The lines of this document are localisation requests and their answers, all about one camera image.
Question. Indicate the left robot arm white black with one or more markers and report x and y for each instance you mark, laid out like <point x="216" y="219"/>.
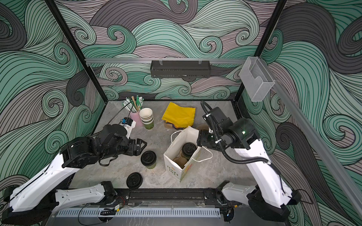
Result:
<point x="47" y="192"/>

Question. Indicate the clear acrylic wall holder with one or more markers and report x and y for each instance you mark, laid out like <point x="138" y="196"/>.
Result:
<point x="257" y="78"/>

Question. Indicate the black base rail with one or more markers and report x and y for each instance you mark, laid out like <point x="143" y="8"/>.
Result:
<point x="208" y="196"/>

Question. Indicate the brown pulp cup carrier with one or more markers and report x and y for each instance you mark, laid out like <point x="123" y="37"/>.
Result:
<point x="180" y="161"/>
<point x="202" y="127"/>

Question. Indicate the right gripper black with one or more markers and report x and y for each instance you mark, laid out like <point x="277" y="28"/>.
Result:
<point x="202" y="139"/>

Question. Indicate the yellow napkin stack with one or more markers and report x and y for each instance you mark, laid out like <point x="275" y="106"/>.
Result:
<point x="179" y="117"/>

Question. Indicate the white paper gift bag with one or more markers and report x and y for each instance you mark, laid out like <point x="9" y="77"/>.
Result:
<point x="178" y="139"/>

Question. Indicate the stack of green paper cups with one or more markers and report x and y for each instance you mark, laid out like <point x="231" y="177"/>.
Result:
<point x="147" y="118"/>

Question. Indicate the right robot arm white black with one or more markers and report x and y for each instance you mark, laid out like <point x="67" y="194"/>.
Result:
<point x="240" y="143"/>

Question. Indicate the black wall tray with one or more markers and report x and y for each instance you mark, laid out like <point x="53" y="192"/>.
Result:
<point x="180" y="69"/>

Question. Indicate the white slotted cable duct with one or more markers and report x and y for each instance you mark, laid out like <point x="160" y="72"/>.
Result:
<point x="143" y="212"/>

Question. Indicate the black cup lid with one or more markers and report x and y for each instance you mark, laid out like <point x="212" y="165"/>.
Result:
<point x="148" y="158"/>
<point x="188" y="150"/>

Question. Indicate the stack of black cup lids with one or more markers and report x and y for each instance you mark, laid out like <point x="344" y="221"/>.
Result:
<point x="134" y="180"/>

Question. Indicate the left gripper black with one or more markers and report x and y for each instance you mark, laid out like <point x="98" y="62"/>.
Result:
<point x="137" y="149"/>

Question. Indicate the pink holder with straws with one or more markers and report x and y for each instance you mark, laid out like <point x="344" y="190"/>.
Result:
<point x="134" y="105"/>

